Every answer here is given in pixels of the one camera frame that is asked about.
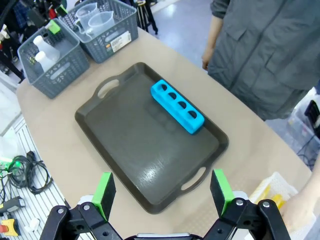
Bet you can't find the black grey hand tool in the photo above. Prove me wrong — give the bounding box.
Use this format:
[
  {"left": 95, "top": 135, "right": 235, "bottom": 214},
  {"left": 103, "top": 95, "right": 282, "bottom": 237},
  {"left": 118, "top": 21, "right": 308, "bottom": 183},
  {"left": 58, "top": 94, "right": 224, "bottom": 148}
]
[{"left": 0, "top": 196, "right": 26, "bottom": 217}]

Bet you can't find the blue test tube rack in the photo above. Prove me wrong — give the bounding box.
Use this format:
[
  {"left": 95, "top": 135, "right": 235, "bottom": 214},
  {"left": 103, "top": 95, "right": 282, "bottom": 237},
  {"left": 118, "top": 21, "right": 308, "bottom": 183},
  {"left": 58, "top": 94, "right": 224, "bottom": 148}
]
[{"left": 150, "top": 79, "right": 205, "bottom": 136}]

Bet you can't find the person's left forearm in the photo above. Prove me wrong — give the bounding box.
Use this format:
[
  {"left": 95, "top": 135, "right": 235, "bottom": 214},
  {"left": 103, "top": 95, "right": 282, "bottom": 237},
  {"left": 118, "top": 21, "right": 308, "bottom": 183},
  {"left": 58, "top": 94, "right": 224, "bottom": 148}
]
[{"left": 294, "top": 159, "right": 320, "bottom": 213}]

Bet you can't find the grey basket with label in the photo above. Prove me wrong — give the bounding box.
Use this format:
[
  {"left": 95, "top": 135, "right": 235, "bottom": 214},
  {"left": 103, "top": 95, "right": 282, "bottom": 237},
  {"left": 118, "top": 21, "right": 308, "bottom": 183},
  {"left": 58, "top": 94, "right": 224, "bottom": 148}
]
[{"left": 57, "top": 0, "right": 139, "bottom": 64}]

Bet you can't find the person in grey jacket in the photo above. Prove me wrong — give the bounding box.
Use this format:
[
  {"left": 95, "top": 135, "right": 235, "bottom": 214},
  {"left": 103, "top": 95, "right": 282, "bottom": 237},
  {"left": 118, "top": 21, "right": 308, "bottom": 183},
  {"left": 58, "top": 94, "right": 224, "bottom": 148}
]
[{"left": 207, "top": 0, "right": 320, "bottom": 121}]

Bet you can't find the person's left hand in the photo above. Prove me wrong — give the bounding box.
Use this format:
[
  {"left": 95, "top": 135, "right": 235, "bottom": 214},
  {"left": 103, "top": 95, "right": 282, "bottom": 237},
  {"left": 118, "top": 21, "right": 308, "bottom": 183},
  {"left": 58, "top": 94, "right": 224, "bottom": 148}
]
[{"left": 279, "top": 189, "right": 317, "bottom": 234}]

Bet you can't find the black cable bundle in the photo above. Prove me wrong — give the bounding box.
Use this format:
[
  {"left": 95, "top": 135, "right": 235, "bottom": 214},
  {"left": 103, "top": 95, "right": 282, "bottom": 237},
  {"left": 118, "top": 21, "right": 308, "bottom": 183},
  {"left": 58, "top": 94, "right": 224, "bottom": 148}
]
[{"left": 0, "top": 149, "right": 54, "bottom": 196}]

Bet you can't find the person's right hand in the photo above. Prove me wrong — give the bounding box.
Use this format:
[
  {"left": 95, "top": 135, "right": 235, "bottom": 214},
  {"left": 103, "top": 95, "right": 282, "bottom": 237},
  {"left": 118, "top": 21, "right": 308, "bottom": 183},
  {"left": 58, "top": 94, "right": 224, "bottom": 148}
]
[{"left": 201, "top": 48, "right": 215, "bottom": 71}]

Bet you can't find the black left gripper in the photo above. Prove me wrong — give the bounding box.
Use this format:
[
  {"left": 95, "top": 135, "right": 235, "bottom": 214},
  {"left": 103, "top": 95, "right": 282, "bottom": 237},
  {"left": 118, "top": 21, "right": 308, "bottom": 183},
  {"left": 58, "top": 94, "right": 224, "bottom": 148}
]
[{"left": 24, "top": 0, "right": 69, "bottom": 36}]

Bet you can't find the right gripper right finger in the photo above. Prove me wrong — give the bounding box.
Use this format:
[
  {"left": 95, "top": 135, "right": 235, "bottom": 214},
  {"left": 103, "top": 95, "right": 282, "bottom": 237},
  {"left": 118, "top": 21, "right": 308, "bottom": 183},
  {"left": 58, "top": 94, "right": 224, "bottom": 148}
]
[{"left": 203, "top": 169, "right": 292, "bottom": 240}]

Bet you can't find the white plastic basket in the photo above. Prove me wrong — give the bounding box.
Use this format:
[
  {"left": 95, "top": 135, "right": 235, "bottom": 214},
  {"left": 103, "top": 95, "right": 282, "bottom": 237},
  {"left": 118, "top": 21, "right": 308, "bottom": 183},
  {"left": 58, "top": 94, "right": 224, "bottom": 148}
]
[{"left": 248, "top": 171, "right": 317, "bottom": 240}]

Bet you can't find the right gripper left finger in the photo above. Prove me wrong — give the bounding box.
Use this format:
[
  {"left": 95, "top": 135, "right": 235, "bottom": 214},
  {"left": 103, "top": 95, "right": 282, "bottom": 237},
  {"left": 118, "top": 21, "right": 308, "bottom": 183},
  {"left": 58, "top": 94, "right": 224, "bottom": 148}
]
[{"left": 47, "top": 172, "right": 123, "bottom": 240}]

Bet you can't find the person's right forearm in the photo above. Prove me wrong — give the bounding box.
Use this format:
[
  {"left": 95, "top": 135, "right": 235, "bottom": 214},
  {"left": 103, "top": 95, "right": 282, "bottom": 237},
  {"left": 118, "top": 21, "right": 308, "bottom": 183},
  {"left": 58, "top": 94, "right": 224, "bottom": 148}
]
[{"left": 203, "top": 16, "right": 225, "bottom": 55}]

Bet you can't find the dark brown serving tray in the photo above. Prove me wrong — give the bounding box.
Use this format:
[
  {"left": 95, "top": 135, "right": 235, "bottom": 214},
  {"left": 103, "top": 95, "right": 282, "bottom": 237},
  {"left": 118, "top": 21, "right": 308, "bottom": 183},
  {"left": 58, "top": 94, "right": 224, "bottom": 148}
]
[{"left": 74, "top": 61, "right": 230, "bottom": 215}]

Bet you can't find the clear measuring beaker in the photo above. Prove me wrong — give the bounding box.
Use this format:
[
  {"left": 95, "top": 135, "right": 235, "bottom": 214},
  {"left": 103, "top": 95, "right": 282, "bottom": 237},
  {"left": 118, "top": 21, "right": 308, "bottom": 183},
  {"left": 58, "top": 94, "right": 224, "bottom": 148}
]
[
  {"left": 79, "top": 11, "right": 116, "bottom": 38},
  {"left": 74, "top": 2, "right": 100, "bottom": 32}
]

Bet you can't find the clear storage box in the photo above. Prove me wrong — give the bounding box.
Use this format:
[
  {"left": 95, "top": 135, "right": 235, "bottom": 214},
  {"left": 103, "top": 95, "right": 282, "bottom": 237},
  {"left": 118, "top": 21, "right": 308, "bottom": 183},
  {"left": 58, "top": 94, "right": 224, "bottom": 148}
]
[{"left": 286, "top": 87, "right": 320, "bottom": 149}]

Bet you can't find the grey plastic basket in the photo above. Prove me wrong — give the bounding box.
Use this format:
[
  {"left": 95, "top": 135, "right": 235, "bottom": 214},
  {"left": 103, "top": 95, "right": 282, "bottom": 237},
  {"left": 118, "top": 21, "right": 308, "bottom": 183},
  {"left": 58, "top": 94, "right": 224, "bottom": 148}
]
[{"left": 17, "top": 18, "right": 90, "bottom": 100}]

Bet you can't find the black wooden stool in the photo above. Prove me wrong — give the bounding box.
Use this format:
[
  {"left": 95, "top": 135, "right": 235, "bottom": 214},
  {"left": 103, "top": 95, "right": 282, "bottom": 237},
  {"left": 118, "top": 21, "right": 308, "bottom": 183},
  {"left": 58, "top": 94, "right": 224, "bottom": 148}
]
[{"left": 136, "top": 0, "right": 159, "bottom": 35}]

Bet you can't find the white plastic conical flask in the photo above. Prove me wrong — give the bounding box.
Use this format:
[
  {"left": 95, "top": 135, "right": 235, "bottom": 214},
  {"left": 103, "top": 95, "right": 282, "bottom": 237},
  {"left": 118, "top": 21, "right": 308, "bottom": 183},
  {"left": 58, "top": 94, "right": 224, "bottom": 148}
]
[
  {"left": 34, "top": 51, "right": 56, "bottom": 74},
  {"left": 33, "top": 35, "right": 61, "bottom": 63}
]

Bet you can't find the yellow emergency stop box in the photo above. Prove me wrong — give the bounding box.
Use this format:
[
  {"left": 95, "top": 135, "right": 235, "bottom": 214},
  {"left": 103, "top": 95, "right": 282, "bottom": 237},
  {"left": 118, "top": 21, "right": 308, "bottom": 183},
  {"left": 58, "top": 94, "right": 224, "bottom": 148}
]
[{"left": 0, "top": 218, "right": 23, "bottom": 238}]

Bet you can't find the white label sticker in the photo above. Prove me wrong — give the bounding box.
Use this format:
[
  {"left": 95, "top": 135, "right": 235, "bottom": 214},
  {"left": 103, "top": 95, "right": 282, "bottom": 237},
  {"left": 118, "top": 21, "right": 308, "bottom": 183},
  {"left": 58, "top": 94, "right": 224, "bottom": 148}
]
[{"left": 109, "top": 32, "right": 133, "bottom": 53}]

